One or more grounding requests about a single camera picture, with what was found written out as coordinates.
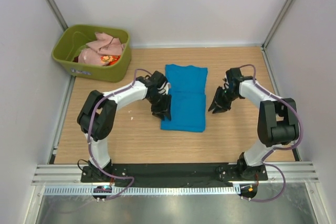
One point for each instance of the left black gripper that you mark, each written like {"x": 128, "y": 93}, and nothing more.
{"x": 161, "y": 101}

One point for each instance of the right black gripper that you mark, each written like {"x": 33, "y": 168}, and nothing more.
{"x": 222, "y": 98}

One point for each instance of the blue t shirt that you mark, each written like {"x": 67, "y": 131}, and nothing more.
{"x": 188, "y": 103}

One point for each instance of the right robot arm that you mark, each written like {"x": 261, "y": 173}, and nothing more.
{"x": 278, "y": 122}

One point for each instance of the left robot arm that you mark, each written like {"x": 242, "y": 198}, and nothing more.
{"x": 97, "y": 115}

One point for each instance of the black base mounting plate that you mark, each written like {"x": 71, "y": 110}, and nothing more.
{"x": 189, "y": 175}

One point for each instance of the red orange patterned garment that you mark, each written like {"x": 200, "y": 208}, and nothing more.
{"x": 109, "y": 60}

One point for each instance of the pink folded shirt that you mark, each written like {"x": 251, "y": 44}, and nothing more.
{"x": 103, "y": 45}

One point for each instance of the olive green plastic bin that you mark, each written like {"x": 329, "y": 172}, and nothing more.
{"x": 74, "y": 40}

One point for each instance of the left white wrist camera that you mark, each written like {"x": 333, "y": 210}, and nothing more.
{"x": 164, "y": 90}

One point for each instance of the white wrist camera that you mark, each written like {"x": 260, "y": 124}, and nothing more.
{"x": 226, "y": 84}
{"x": 164, "y": 90}

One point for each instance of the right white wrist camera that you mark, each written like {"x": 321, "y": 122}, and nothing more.
{"x": 226, "y": 84}

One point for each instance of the white slotted cable duct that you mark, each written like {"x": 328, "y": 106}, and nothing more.
{"x": 137, "y": 191}

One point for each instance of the right aluminium corner post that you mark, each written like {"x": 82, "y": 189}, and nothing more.
{"x": 283, "y": 11}

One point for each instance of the aluminium corner post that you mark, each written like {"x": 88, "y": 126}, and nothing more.
{"x": 50, "y": 1}
{"x": 283, "y": 11}

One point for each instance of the left aluminium corner post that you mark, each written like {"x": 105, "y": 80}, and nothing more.
{"x": 50, "y": 1}

